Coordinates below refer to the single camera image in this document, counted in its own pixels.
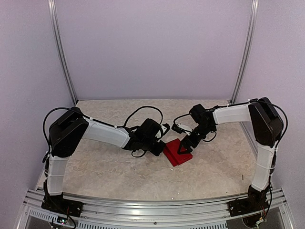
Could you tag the right aluminium frame post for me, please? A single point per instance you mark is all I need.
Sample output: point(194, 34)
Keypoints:
point(246, 50)

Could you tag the red paper box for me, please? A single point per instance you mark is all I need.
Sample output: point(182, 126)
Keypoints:
point(175, 153)

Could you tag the left aluminium frame post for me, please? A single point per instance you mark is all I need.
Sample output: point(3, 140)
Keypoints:
point(60, 50)

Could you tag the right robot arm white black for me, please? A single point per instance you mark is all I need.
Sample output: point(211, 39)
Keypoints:
point(268, 128)

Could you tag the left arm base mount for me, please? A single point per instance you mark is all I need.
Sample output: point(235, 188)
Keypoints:
point(66, 207)

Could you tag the small green circuit board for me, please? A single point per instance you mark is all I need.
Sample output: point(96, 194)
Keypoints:
point(61, 220)

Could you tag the aluminium frame post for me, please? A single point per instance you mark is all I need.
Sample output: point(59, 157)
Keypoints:
point(246, 50)
point(60, 50)

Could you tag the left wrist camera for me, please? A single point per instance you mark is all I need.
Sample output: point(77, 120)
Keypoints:
point(164, 129)

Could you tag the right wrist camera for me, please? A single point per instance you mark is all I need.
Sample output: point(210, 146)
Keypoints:
point(180, 128)

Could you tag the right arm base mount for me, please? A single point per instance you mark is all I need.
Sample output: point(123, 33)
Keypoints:
point(243, 206)

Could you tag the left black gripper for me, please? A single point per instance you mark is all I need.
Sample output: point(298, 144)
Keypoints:
point(158, 151)

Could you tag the front aluminium rail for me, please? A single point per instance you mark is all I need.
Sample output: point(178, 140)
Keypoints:
point(103, 213)

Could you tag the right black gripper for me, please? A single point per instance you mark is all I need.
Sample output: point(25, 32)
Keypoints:
point(185, 145)

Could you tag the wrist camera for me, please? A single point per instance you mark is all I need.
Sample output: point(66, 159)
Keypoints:
point(180, 128)
point(164, 129)

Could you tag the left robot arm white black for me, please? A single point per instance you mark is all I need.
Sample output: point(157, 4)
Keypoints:
point(65, 134)

